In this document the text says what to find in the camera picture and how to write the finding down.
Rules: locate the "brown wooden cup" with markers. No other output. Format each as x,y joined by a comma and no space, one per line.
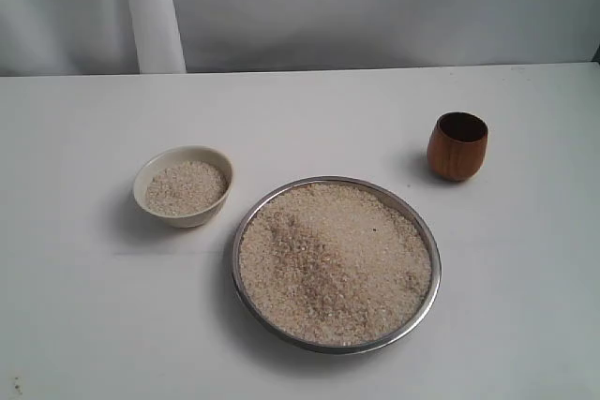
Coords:
457,146

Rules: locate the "rice in steel tray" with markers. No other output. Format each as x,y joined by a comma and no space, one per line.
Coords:
333,265

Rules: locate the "rice in cream bowl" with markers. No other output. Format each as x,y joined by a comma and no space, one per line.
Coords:
185,189

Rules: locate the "cream ceramic bowl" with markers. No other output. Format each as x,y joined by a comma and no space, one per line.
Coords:
173,157

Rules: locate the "round steel tray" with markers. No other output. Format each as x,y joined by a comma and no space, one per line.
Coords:
389,199

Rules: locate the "white backdrop cloth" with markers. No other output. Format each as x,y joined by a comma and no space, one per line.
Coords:
90,37

